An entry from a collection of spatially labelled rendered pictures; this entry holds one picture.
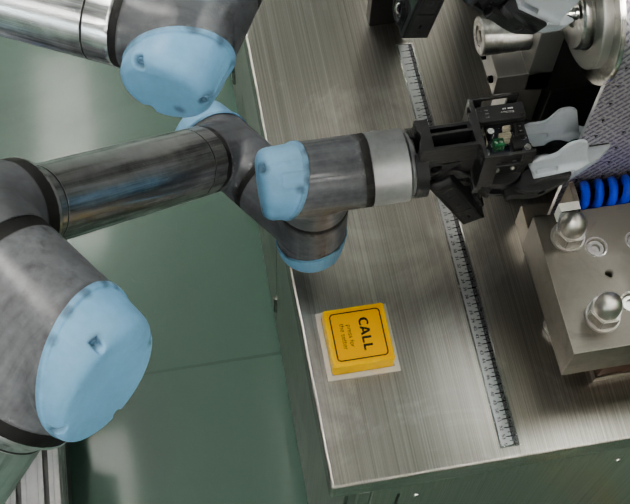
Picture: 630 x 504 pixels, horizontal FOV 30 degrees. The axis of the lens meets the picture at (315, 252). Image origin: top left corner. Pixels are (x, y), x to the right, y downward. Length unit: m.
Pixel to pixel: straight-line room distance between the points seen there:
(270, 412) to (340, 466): 0.98
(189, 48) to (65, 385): 0.27
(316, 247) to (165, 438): 1.06
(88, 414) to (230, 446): 1.29
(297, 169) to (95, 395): 0.33
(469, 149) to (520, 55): 0.14
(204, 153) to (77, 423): 0.38
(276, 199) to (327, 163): 0.06
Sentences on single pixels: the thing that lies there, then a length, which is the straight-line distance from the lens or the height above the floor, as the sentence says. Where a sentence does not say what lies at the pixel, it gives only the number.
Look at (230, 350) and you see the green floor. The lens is 2.31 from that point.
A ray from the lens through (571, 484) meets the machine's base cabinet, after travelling 1.52.
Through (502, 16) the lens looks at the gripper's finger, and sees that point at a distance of 1.04.
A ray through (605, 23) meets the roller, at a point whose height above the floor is 1.29.
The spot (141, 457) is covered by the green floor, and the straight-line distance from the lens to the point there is 2.25.
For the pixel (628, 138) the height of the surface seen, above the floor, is 1.10.
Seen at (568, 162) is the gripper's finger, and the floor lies 1.11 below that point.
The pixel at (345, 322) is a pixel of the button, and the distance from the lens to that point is 1.33.
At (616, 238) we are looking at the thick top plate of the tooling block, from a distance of 1.30.
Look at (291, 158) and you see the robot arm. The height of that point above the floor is 1.15.
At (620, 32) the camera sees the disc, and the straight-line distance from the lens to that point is 1.11.
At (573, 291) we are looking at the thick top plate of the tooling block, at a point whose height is 1.03.
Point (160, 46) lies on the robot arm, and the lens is 0.88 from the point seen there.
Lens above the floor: 2.14
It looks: 63 degrees down
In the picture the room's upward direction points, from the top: 4 degrees clockwise
